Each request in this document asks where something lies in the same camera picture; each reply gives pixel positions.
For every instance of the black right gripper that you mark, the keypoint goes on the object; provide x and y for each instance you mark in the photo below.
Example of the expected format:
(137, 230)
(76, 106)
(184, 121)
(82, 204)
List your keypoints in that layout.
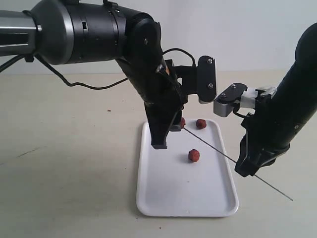
(257, 149)

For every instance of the white rectangular plastic tray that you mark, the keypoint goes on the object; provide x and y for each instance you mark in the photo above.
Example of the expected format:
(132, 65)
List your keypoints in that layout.
(169, 185)

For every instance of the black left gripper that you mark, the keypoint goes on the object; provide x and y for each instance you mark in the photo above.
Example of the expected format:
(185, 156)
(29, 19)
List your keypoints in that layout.
(158, 87)

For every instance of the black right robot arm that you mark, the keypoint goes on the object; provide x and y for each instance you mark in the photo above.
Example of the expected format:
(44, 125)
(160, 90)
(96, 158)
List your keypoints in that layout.
(277, 120)

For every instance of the thin metal skewer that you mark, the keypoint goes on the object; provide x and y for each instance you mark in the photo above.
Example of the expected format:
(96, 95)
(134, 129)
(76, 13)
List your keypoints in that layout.
(226, 156)

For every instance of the red meatball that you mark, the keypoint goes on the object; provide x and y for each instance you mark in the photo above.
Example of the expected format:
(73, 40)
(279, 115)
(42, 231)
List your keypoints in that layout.
(193, 155)
(182, 122)
(201, 124)

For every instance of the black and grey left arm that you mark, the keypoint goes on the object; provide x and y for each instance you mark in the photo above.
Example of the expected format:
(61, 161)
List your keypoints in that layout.
(58, 32)

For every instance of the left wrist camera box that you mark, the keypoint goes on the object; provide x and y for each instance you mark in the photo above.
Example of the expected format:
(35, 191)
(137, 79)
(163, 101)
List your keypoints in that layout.
(206, 80)

